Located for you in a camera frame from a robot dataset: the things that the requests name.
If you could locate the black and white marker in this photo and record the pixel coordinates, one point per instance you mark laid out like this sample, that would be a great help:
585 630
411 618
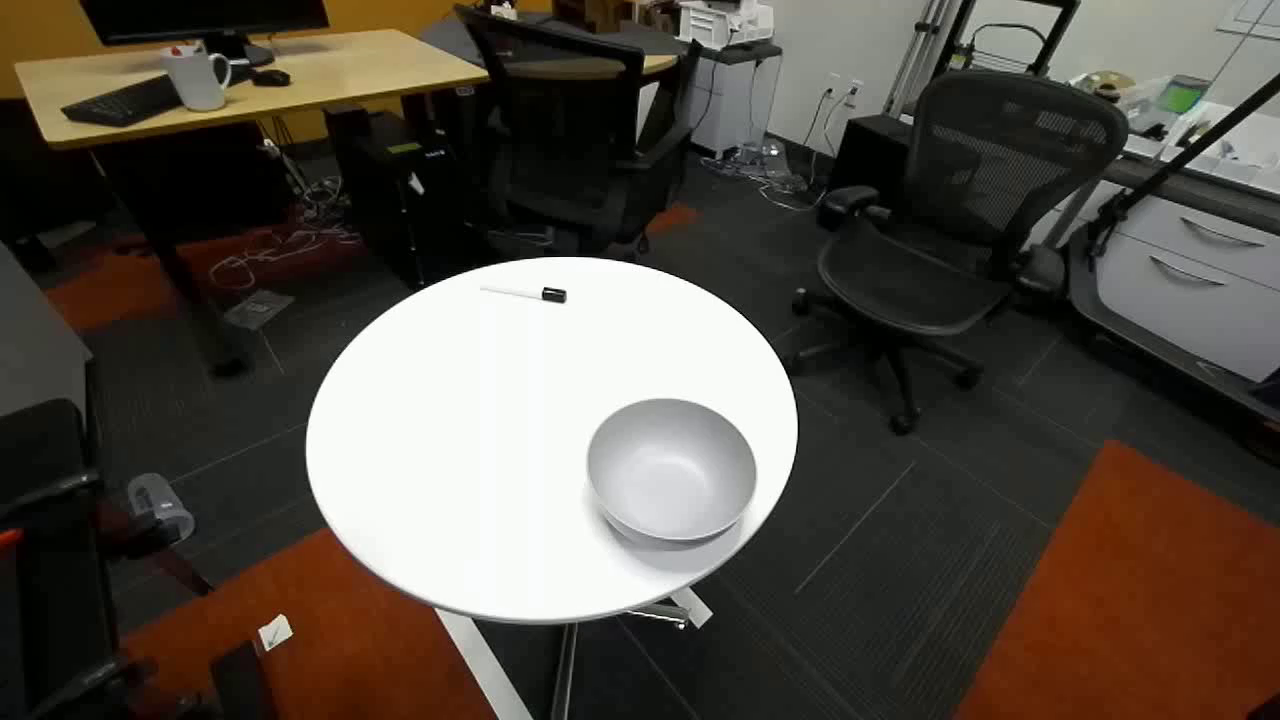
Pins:
548 293

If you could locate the grey bowl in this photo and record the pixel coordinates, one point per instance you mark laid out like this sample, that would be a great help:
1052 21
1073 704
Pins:
670 469

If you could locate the black padded office chair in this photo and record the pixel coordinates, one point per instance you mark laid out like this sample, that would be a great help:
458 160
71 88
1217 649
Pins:
575 133

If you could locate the white table base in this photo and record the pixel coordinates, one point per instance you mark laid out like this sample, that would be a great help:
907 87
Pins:
666 611

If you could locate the black computer tower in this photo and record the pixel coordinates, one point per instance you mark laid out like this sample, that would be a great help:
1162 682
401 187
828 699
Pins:
392 195

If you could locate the black mesh office chair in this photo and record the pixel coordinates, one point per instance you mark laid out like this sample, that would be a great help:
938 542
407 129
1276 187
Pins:
982 200

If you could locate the grey power strip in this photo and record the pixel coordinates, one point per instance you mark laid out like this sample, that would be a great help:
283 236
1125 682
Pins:
259 310

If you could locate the light wooden desk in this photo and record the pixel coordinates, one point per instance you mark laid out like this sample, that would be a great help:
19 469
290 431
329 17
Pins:
333 69

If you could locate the small white floor tag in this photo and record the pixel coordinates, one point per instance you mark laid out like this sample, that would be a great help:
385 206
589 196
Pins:
274 634

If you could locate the black computer mouse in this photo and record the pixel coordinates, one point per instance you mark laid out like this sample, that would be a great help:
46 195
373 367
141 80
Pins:
268 78

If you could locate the clear plastic bottle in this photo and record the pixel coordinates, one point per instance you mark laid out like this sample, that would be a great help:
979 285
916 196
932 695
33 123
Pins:
160 505

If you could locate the white mug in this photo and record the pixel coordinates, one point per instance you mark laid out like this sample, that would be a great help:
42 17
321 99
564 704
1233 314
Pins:
198 80

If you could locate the white drawer cabinet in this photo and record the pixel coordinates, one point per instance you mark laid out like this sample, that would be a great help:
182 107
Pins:
1187 280

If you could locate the black computer monitor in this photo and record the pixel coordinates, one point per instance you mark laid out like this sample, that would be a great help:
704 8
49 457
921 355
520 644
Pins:
201 17

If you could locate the black stand pole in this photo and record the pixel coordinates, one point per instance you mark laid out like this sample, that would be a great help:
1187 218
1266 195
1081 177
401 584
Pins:
1183 156

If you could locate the black keyboard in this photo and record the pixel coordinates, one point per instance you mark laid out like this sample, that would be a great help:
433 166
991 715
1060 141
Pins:
120 101

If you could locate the grey side cabinet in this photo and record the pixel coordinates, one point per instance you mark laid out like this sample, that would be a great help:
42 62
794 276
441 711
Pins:
42 340

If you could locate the green box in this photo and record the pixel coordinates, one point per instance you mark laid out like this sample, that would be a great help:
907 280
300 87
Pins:
1183 94

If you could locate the black chair with armrest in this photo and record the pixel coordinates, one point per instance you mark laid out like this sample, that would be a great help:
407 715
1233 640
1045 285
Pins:
52 574

